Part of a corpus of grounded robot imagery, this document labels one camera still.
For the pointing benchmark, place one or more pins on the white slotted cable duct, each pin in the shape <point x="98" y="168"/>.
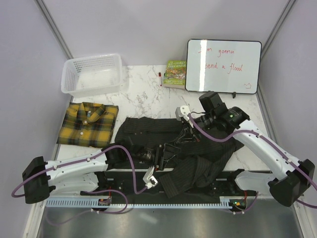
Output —
<point x="90" y="202"/>

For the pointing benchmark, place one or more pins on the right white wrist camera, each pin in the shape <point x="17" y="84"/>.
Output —
<point x="182" y="113"/>

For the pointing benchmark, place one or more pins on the red whiteboard marker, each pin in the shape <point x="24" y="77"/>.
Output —
<point x="160" y="78"/>

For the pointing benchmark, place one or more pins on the green children's book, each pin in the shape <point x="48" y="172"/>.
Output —
<point x="175" y="74"/>

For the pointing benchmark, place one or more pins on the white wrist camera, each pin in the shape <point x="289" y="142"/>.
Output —
<point x="182" y="113"/>
<point x="149" y="179"/>

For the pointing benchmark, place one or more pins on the black pinstriped long sleeve shirt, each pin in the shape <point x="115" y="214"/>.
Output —
<point x="196" y="164"/>

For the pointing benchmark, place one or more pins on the whiteboard with red writing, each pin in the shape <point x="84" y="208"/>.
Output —
<point x="223" y="66"/>

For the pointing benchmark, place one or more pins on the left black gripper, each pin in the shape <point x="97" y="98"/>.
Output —
<point x="163" y="154"/>

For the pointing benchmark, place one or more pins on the white plastic basket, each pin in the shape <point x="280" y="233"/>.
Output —
<point x="89" y="76"/>

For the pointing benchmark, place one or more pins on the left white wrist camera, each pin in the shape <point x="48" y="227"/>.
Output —
<point x="149" y="179"/>

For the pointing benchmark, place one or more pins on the yellow plaid folded shirt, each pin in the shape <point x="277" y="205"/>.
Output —
<point x="88" y="124"/>

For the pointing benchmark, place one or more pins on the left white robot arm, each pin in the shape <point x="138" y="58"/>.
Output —
<point x="86" y="175"/>

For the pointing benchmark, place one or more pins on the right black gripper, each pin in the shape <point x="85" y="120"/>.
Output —
<point x="188" y="134"/>

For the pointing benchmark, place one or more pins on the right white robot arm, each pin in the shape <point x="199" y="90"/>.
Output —
<point x="289" y="178"/>

